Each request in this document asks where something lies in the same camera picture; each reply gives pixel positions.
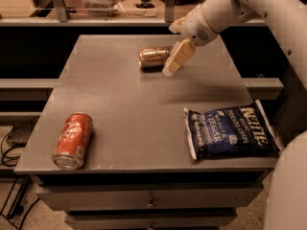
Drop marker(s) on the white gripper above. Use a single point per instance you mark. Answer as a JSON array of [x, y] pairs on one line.
[[196, 27]]

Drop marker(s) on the orange gold soda can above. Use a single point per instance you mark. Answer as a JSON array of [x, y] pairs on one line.
[[154, 56]]

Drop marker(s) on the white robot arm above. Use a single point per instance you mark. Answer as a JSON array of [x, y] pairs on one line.
[[286, 21]]

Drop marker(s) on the red soda can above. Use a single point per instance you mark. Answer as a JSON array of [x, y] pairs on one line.
[[73, 141]]

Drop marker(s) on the clear plastic container on shelf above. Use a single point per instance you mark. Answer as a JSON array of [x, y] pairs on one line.
[[101, 7]]

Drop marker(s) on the blue Kettle chips bag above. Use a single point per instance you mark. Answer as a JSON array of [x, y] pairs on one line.
[[239, 130]]

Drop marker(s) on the grey metal railing shelf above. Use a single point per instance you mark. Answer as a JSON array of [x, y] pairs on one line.
[[85, 13]]

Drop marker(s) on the grey drawer cabinet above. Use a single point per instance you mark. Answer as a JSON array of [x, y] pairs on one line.
[[139, 133]]

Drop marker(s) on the upper grey drawer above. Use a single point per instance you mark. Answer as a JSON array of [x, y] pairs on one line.
[[148, 196]]

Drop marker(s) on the grey drawer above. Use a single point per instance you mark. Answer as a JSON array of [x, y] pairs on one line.
[[148, 196], [147, 220]]

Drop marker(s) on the black power adapter on floor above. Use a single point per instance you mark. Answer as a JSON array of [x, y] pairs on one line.
[[20, 135]]

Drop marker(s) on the lower grey drawer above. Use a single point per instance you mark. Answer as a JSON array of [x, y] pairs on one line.
[[147, 220]]

